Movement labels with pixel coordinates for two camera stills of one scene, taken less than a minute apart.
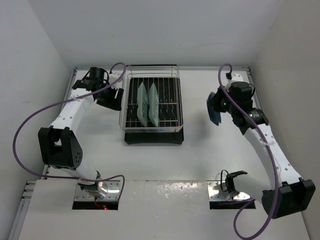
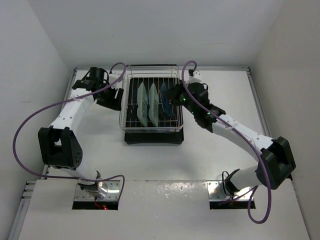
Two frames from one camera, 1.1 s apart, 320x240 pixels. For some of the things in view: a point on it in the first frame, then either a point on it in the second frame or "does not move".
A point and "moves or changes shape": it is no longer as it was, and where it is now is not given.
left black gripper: x=113 y=103 does not move
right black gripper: x=219 y=93 to x=173 y=92
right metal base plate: x=216 y=193 does not move
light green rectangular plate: x=142 y=104 does not move
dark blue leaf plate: x=214 y=114 moves or changes shape
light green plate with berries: x=153 y=107 does not move
